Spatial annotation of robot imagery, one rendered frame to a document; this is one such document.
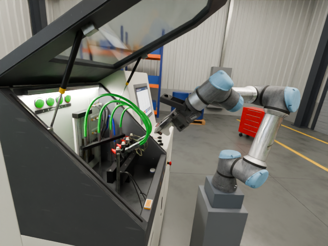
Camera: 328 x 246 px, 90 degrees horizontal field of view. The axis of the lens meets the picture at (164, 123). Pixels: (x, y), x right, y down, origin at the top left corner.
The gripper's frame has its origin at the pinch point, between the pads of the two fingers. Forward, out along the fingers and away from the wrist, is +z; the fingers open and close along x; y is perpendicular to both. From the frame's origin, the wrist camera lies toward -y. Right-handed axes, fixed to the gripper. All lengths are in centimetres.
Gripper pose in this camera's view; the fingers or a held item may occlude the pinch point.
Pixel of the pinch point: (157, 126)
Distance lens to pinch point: 74.6
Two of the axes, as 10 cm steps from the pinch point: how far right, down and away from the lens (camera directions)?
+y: 6.8, 7.2, 1.0
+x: 3.4, -4.4, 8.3
